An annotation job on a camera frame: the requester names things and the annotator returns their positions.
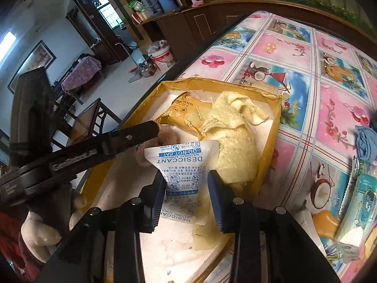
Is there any person's left forearm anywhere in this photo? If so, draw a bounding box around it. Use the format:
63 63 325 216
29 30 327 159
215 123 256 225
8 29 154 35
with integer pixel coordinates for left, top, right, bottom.
0 209 40 282

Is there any yellow cardboard box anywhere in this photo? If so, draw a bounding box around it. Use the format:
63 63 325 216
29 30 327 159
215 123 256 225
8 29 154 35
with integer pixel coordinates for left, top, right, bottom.
71 77 284 283

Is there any metal kettle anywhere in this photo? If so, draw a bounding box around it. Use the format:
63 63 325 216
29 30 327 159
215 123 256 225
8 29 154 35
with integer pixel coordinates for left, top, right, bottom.
138 60 157 78

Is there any white desiccant packet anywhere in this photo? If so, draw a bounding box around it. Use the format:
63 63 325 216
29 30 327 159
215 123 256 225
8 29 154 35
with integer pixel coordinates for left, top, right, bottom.
144 140 220 225

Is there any orange cracker packet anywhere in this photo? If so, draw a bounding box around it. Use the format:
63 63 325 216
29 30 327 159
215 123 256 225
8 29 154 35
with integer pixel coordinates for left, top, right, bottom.
155 92 213 138

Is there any person's left hand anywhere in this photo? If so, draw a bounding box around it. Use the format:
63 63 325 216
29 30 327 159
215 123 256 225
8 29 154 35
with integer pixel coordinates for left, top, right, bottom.
20 194 87 255

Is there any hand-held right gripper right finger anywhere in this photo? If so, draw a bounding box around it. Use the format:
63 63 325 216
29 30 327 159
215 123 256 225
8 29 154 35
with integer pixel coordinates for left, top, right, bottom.
208 169 342 283

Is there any translucent water jug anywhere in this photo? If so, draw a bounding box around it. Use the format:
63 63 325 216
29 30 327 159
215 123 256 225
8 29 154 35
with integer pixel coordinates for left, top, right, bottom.
141 0 162 16

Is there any teal tissue pack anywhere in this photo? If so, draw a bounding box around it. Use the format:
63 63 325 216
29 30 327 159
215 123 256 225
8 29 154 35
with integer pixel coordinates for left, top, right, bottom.
334 172 377 263

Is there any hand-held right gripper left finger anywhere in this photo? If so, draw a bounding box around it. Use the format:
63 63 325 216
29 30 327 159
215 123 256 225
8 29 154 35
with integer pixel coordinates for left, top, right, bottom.
35 171 168 283

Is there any pink plush toy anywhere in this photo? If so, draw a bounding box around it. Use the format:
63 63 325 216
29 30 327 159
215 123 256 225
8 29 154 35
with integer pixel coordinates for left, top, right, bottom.
134 124 181 168

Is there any table with purple cloth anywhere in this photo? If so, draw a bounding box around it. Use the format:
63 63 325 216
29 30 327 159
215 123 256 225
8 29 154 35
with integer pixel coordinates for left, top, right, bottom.
61 57 102 92

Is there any blue cloth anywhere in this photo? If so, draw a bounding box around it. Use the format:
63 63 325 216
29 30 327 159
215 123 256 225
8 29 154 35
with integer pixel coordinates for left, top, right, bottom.
353 125 377 166

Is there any framed wall picture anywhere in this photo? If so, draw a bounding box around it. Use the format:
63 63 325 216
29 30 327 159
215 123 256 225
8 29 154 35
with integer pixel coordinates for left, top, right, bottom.
7 40 56 95

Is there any printed colourful tablecloth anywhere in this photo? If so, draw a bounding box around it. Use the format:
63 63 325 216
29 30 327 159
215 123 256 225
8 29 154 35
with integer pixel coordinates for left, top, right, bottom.
174 10 377 283

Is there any yellow towel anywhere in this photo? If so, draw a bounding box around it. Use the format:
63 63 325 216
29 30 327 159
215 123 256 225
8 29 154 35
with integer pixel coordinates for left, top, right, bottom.
200 91 270 190

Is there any wooden chair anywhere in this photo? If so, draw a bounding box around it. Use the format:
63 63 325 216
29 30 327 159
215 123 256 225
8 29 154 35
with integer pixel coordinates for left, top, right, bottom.
51 98 123 151

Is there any white plastic bucket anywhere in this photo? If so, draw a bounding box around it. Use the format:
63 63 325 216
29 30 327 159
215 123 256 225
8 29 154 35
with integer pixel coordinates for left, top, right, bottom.
147 41 179 72

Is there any green packet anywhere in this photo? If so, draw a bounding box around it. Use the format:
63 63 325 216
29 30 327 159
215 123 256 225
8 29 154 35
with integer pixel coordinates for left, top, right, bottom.
128 0 145 14

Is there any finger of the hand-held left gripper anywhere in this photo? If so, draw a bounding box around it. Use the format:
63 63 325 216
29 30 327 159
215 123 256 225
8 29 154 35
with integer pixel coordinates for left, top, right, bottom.
49 120 161 181

